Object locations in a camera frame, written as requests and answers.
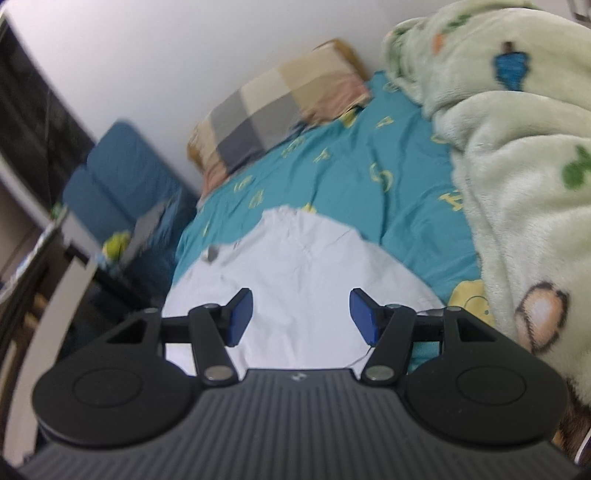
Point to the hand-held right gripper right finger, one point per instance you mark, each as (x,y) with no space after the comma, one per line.
(362,318)

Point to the yellow plush toy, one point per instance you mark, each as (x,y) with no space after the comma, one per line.
(116,244)

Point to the plaid pillow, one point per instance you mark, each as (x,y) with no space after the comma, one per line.
(277,106)

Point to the blue covered chair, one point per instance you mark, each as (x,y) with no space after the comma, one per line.
(120,175)

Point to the brown pillow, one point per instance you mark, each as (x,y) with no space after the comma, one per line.
(347,53)

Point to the teal printed bedsheet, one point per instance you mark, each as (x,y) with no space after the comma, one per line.
(369,138)

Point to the green printed fleece blanket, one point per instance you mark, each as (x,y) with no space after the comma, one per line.
(508,184)

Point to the white garment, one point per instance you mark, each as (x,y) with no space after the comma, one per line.
(300,286)

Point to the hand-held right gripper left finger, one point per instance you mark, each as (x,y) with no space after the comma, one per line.
(240,318)

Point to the grey cloth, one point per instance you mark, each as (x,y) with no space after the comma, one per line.
(147,228)

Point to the dark glossy panel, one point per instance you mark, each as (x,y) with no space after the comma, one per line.
(32,120)

